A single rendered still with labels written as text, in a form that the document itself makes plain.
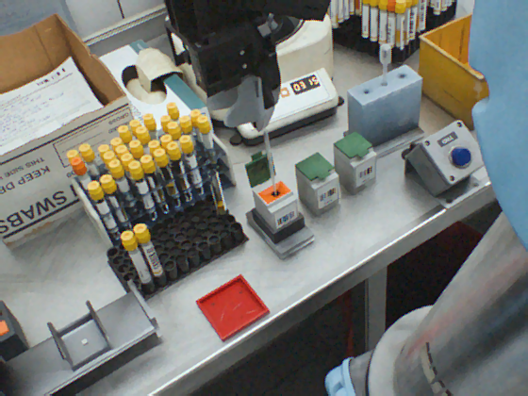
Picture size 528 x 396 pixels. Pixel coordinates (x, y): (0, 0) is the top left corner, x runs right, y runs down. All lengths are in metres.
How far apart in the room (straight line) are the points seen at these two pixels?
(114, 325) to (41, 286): 0.16
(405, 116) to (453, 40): 0.17
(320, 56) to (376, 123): 0.16
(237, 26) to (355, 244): 0.36
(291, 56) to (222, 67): 0.39
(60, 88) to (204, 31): 0.54
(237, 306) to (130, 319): 0.13
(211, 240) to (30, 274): 0.25
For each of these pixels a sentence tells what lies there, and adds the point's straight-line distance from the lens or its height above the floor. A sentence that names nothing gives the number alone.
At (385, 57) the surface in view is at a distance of 0.89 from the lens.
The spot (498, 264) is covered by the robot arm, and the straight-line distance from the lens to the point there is 0.24.
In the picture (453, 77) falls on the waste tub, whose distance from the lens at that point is 0.99.
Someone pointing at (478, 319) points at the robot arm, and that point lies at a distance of 0.27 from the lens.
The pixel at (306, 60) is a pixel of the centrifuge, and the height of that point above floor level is 0.96.
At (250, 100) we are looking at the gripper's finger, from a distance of 0.67.
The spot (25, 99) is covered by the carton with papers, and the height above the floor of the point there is 0.94.
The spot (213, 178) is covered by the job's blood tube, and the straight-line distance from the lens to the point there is 0.81.
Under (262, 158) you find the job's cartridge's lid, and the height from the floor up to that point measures 0.99.
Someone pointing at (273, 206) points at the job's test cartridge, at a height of 0.94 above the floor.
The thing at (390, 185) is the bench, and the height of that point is 0.88.
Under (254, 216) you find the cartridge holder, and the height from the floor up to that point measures 0.90.
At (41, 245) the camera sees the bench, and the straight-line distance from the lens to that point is 0.96.
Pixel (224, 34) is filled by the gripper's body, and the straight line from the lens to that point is 0.61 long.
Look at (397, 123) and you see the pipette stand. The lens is 0.96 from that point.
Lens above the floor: 1.54
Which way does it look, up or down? 47 degrees down
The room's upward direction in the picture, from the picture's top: 10 degrees counter-clockwise
